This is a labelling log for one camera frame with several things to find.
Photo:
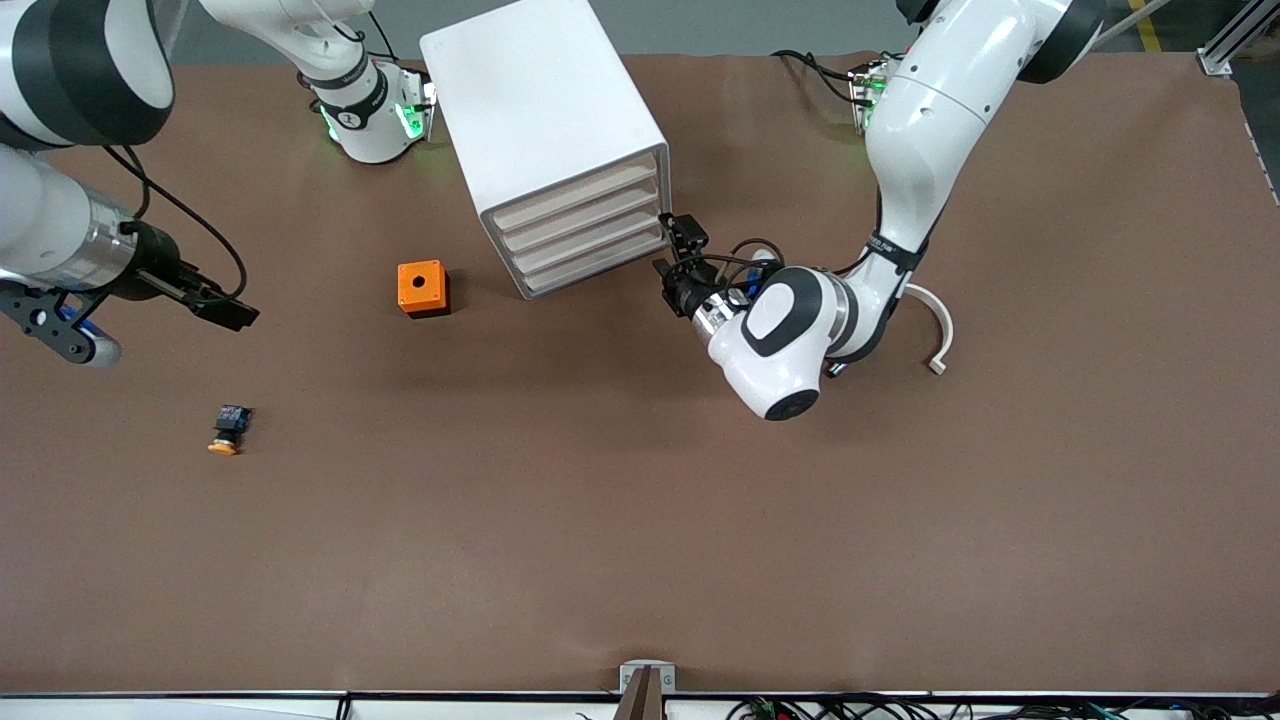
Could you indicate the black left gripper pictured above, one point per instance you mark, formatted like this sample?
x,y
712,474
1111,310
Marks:
x,y
683,295

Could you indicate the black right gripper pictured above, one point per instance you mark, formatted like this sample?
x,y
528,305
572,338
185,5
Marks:
x,y
152,266

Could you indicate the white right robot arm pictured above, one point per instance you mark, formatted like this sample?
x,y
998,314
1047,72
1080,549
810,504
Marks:
x,y
40,220

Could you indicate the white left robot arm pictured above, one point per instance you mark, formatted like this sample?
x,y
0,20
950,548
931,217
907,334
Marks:
x,y
940,110

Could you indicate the white curved plastic piece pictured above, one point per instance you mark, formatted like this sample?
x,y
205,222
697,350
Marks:
x,y
946,335

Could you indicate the orange push button switch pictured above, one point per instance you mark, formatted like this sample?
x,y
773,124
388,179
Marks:
x,y
232,420

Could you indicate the orange button enclosure box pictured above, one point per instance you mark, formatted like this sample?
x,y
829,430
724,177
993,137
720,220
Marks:
x,y
408,295

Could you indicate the silver metal bracket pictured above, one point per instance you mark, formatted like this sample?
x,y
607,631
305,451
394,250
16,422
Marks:
x,y
630,678

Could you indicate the aluminium frame profile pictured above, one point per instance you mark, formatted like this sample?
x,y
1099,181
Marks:
x,y
1215,62

